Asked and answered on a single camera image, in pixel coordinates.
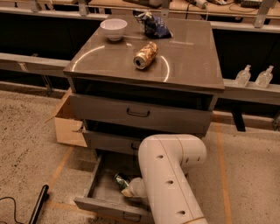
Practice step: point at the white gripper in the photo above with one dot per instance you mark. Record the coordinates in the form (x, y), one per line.
(136, 185)

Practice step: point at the green soda can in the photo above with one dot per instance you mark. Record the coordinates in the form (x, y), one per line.
(122, 180)

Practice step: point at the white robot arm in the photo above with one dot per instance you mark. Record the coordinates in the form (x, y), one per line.
(163, 160)

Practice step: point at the grey open bottom drawer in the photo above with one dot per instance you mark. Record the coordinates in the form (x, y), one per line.
(104, 194)

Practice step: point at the grey middle drawer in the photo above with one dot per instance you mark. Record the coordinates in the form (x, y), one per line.
(130, 145)

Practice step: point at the grey top drawer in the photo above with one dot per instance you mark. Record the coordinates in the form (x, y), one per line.
(141, 115)

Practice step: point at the grey drawer cabinet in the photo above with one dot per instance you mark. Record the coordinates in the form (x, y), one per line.
(185, 74)

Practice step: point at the orange soda can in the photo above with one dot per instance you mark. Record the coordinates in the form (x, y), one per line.
(145, 56)

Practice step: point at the cardboard box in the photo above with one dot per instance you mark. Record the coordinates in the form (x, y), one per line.
(68, 128)

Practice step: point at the black pole on floor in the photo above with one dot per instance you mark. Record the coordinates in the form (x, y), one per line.
(42, 198)

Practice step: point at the left clear sanitizer bottle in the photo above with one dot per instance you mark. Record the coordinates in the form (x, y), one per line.
(242, 78)

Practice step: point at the clear sanitizer bottle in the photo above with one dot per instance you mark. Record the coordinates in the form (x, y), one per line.
(264, 78)
(242, 78)

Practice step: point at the white bowl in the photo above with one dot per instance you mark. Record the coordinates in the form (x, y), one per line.
(113, 28)

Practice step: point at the blue chip bag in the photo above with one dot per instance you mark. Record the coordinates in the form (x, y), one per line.
(153, 26)

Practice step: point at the right clear sanitizer bottle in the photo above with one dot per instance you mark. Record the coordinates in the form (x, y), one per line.
(264, 78)

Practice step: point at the wooden background table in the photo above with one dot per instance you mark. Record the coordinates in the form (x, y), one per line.
(182, 6)

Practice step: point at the grey metal rail frame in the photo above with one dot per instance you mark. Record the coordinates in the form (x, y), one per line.
(45, 42)

